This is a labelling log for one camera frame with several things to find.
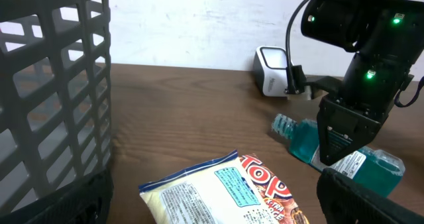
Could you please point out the orange candy bar wrapper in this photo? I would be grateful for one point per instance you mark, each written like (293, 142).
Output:
(273, 191)

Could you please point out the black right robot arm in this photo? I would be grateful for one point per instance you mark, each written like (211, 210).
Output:
(385, 38)

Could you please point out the white snack bag blue edges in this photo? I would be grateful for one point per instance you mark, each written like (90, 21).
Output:
(216, 191)

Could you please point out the grey plastic basket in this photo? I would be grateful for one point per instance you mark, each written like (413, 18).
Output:
(55, 96)

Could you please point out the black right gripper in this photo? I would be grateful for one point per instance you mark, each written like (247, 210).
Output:
(348, 119)

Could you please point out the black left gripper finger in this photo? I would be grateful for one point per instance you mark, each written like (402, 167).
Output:
(86, 200)

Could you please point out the teal mouthwash bottle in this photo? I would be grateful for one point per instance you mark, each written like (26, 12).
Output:
(376, 170)

